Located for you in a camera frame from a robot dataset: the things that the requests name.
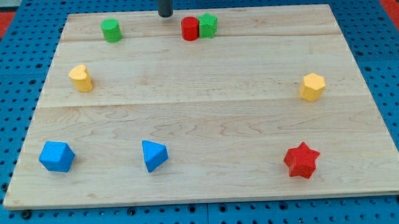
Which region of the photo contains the red cylinder block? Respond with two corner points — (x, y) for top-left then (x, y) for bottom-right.
(180, 17), (200, 41)

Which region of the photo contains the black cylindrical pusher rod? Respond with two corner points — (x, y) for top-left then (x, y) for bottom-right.
(157, 0), (174, 17)

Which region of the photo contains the green cylinder block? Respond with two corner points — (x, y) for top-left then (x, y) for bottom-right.
(100, 18), (122, 43)

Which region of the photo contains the blue triangle block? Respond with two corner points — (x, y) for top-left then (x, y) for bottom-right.
(142, 140), (168, 172)

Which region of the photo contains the light wooden board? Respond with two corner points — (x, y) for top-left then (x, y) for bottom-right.
(3, 5), (399, 210)

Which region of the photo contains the blue cube block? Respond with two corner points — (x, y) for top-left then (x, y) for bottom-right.
(39, 141), (75, 173)

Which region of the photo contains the green star block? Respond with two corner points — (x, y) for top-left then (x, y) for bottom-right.
(198, 13), (217, 39)

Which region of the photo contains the red star block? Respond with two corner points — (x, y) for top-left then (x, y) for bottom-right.
(284, 142), (321, 179)

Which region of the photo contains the yellow hexagon block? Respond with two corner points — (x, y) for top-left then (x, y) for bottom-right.
(299, 73), (326, 102)

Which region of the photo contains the yellow heart block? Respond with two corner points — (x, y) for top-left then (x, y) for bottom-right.
(68, 64), (93, 92)

